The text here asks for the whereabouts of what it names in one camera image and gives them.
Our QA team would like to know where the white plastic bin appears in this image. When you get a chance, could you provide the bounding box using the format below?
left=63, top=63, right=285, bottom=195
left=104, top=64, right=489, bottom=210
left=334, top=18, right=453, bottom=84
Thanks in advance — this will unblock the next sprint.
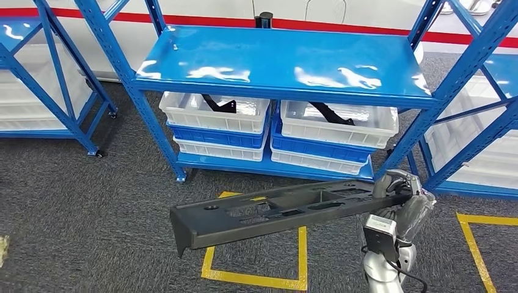
left=158, top=91, right=271, bottom=135
left=0, top=101, right=84, bottom=132
left=0, top=43, right=94, bottom=108
left=173, top=135, right=269, bottom=162
left=447, top=161, right=518, bottom=191
left=423, top=74, right=518, bottom=171
left=270, top=147, right=370, bottom=176
left=280, top=99, right=399, bottom=150

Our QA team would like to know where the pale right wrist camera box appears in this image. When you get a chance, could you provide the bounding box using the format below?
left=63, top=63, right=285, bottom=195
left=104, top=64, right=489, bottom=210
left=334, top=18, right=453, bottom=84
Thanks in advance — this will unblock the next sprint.
left=363, top=214, right=399, bottom=264

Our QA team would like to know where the yellow floor tape mark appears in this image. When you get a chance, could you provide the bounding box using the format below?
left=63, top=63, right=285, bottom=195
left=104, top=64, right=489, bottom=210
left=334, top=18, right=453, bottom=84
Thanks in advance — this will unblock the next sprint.
left=456, top=212, right=518, bottom=293

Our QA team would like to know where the long black plastic part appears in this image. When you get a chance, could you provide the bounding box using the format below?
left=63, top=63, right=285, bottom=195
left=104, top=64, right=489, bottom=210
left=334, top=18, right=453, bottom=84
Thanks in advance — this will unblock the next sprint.
left=170, top=179, right=412, bottom=258

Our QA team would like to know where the yellow floor tape square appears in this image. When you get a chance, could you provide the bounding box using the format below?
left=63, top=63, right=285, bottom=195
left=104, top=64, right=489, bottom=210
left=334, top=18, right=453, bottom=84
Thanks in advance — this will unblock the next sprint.
left=201, top=191, right=308, bottom=292

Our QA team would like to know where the black cylinder post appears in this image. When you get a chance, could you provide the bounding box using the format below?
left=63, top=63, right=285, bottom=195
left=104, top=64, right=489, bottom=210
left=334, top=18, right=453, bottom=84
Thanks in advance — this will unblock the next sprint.
left=255, top=12, right=274, bottom=29

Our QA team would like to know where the black part in bin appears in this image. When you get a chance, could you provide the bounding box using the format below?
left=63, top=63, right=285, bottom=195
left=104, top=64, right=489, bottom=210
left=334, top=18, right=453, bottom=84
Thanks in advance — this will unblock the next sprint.
left=201, top=94, right=238, bottom=114
left=309, top=101, right=356, bottom=126

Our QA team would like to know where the blue metal shelf rack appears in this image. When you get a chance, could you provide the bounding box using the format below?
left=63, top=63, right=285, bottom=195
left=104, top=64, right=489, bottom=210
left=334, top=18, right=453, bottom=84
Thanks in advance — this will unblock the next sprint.
left=75, top=0, right=518, bottom=184
left=406, top=52, right=518, bottom=201
left=0, top=0, right=119, bottom=159

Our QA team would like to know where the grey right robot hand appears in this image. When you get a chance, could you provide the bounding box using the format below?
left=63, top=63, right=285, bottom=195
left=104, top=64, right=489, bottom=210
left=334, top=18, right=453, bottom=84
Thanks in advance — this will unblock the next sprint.
left=364, top=168, right=437, bottom=245

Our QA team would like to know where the pale paper scrap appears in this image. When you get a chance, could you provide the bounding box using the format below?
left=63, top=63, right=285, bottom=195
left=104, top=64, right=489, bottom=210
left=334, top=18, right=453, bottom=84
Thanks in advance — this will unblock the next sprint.
left=0, top=236, right=10, bottom=268

